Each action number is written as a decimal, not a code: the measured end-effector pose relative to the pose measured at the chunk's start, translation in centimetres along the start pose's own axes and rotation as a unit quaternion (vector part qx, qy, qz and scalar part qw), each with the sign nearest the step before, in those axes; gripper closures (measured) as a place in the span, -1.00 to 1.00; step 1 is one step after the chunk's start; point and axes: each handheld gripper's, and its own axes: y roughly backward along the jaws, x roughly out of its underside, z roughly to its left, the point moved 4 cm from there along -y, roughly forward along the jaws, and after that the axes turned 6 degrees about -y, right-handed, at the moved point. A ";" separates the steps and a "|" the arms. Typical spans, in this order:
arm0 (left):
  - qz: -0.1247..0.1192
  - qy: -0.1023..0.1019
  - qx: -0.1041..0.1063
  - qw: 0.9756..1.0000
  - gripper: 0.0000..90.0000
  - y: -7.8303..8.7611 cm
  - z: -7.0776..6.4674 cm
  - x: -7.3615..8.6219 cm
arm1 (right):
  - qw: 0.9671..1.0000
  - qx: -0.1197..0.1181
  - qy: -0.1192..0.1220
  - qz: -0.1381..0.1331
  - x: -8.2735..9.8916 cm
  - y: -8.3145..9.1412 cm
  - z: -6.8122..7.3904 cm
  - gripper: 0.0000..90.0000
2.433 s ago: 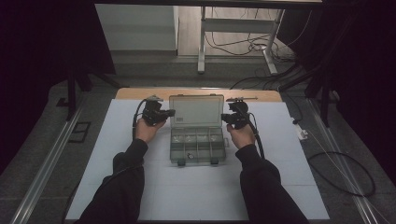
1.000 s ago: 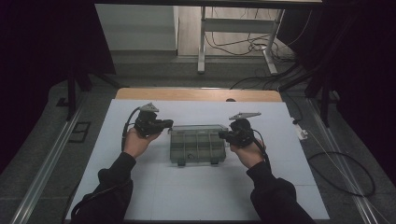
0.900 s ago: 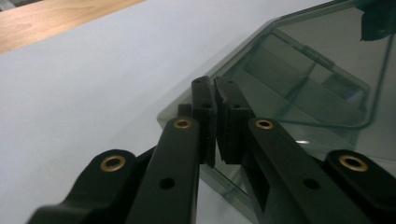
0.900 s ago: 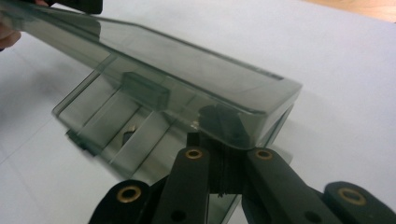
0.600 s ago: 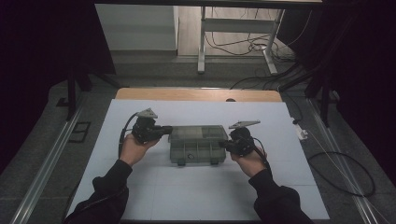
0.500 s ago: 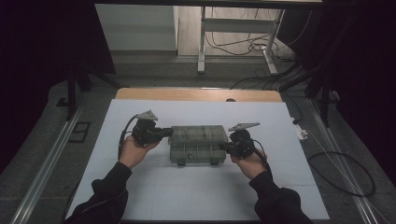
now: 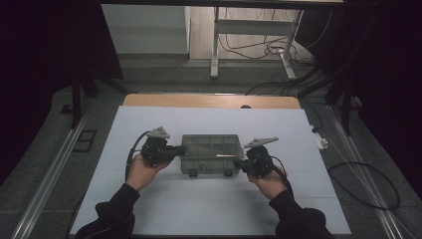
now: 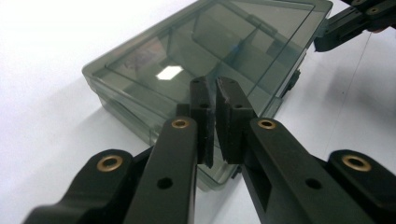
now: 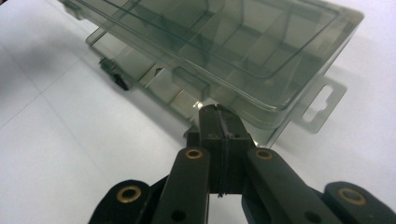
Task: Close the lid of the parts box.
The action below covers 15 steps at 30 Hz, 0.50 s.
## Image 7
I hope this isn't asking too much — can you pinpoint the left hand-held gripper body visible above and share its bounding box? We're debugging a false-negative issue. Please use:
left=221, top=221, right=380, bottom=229
left=140, top=125, right=177, bottom=166

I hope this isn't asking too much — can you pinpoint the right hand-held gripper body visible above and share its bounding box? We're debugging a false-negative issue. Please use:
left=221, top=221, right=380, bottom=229
left=244, top=136, right=280, bottom=178

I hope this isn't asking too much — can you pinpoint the clear plastic compartment box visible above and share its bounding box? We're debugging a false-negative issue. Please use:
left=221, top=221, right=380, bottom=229
left=179, top=133, right=245, bottom=178

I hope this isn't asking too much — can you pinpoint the person's right hand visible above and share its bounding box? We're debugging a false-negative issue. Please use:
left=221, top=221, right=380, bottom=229
left=247, top=165, right=288, bottom=200

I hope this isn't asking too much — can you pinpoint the person's left hand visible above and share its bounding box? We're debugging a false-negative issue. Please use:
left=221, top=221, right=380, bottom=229
left=126, top=153, right=172, bottom=192

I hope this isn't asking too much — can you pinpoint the white table cover sheet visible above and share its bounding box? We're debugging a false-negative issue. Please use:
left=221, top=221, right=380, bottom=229
left=70, top=105, right=352, bottom=237

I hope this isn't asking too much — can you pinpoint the black metal stand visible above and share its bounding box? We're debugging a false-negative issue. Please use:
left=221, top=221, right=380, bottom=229
left=59, top=66, right=128, bottom=130
left=297, top=66, right=362, bottom=137

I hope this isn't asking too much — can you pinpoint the white cabinet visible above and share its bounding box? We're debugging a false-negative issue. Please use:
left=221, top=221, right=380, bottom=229
left=101, top=3, right=192, bottom=56

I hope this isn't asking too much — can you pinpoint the left hand-held gripper black cable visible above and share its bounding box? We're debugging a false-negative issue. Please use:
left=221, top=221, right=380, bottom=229
left=123, top=130, right=150, bottom=182

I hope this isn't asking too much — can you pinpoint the hand-held gripper black cable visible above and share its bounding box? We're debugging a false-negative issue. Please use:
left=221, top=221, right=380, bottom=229
left=265, top=155, right=295, bottom=197
left=123, top=130, right=150, bottom=182

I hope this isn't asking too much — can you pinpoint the right hand-held gripper black cable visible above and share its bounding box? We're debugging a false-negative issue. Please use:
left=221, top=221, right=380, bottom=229
left=265, top=155, right=295, bottom=197

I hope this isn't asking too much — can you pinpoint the metal floor rail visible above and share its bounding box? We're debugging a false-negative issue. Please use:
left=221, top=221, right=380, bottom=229
left=326, top=104, right=409, bottom=239
left=9, top=99, right=94, bottom=239

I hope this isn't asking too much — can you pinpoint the tangle of black floor cables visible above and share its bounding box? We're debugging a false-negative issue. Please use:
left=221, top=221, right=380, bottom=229
left=218, top=8, right=319, bottom=98

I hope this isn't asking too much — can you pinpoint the white desk frame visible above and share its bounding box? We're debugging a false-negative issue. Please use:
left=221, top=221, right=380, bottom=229
left=210, top=6, right=305, bottom=81

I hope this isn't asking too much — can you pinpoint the black looped floor cable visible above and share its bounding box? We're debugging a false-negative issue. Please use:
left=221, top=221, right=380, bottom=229
left=326, top=161, right=401, bottom=211

